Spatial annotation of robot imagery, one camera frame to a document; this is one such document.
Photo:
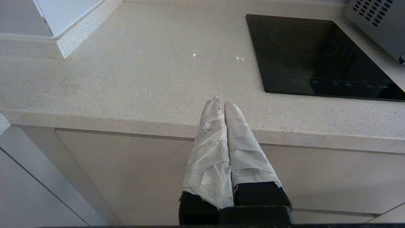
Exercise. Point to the beige cabinet front panel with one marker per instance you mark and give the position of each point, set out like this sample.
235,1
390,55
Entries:
126,171
332,180

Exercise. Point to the black induction cooktop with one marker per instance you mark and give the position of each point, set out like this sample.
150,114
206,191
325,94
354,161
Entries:
291,57

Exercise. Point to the silver microwave oven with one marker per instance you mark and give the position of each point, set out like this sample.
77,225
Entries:
379,22

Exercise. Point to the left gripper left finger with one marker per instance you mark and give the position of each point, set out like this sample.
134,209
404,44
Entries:
208,164

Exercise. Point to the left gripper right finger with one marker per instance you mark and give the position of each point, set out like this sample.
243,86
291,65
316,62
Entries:
250,167

